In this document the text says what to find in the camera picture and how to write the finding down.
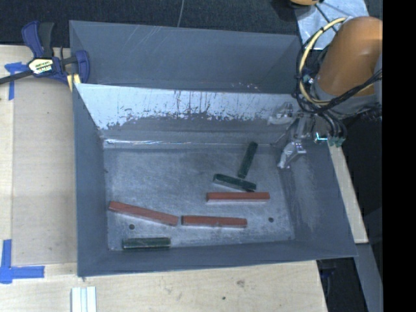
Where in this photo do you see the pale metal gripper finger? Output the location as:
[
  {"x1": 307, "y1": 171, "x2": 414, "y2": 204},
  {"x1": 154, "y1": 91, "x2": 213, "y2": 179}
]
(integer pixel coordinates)
[
  {"x1": 276, "y1": 140, "x2": 307, "y2": 170},
  {"x1": 266, "y1": 103, "x2": 295, "y2": 125}
]

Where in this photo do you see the dark green flat block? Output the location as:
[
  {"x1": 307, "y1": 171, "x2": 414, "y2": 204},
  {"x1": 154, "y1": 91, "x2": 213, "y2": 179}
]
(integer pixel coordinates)
[
  {"x1": 122, "y1": 237, "x2": 172, "y2": 250},
  {"x1": 213, "y1": 173, "x2": 257, "y2": 193},
  {"x1": 237, "y1": 141, "x2": 259, "y2": 179}
]

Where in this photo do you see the red-brown flat block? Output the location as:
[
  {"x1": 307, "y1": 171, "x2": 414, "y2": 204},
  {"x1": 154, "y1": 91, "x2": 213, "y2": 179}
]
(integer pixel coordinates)
[
  {"x1": 205, "y1": 191, "x2": 271, "y2": 203},
  {"x1": 108, "y1": 200, "x2": 179, "y2": 227},
  {"x1": 180, "y1": 214, "x2": 248, "y2": 229}
]

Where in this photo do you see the grey metal bin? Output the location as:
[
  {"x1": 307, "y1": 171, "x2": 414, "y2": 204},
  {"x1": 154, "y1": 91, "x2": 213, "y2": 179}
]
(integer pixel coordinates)
[{"x1": 68, "y1": 19, "x2": 359, "y2": 278}]

